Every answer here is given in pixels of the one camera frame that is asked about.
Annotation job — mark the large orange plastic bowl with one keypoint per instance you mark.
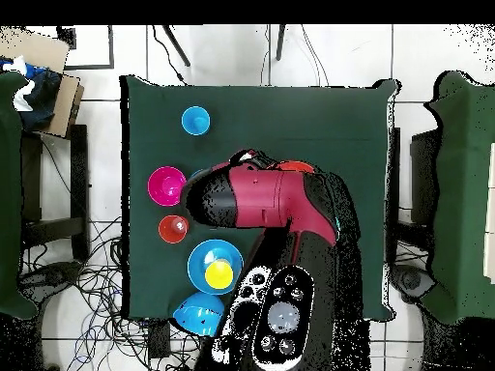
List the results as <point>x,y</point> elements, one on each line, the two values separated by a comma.
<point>297,166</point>

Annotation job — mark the black equipment base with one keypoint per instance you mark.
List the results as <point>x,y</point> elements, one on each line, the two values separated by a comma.
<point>410,280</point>
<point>50,275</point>

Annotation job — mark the black tripod leg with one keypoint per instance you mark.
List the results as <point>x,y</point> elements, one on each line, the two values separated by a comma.
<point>177,46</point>
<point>280,42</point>

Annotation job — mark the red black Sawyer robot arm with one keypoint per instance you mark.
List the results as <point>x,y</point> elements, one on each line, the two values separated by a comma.
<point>270,201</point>

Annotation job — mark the black floor frame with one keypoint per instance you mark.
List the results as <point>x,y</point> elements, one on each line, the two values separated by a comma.
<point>111,50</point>

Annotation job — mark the brown cardboard box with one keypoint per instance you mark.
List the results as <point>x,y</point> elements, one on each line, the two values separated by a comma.
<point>65,104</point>

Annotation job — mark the black stool frame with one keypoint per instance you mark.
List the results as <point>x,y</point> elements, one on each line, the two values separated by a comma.
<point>79,193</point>

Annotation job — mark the large blue plastic bowl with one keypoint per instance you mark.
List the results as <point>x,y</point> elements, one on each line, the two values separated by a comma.
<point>197,313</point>
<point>197,259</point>

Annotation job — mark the black floor power box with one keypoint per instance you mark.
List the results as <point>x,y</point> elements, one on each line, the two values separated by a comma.
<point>159,339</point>

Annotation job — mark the dark green tablecloth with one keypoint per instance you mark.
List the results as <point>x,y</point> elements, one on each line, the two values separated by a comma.
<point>309,116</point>

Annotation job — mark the green cloth side table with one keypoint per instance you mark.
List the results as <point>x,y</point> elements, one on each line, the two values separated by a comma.
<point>464,193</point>
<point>9,193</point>

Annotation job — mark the orange plastic cup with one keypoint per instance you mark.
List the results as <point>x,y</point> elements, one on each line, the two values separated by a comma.
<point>173,229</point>

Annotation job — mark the light blue plastic cup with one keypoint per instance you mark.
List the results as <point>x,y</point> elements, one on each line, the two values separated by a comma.
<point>195,120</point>

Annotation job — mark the blue flat-bottomed ringed bowl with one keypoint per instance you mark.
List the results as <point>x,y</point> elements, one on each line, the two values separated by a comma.
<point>195,174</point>

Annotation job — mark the yellow plastic cup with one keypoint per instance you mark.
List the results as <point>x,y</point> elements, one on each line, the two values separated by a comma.
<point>219,275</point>

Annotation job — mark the blue and white cloth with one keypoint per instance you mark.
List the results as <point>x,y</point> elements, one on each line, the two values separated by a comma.
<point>40,96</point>

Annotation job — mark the pink plastic bowl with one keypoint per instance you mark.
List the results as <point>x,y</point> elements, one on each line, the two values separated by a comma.
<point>164,186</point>

